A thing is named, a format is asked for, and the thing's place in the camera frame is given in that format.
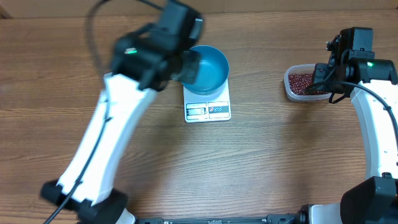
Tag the blue bowl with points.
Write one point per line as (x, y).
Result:
(212, 73)

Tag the red beans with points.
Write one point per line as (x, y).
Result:
(298, 82)

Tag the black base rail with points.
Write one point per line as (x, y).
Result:
(288, 218)

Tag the clear plastic container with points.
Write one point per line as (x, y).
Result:
(305, 68)

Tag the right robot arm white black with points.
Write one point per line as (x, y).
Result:
(371, 84)

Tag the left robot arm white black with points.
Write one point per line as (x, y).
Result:
(143, 63)

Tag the white kitchen scale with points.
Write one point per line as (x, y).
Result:
(207, 108)

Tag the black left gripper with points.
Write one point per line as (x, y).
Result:
(193, 61)

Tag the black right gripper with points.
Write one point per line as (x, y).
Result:
(321, 74)

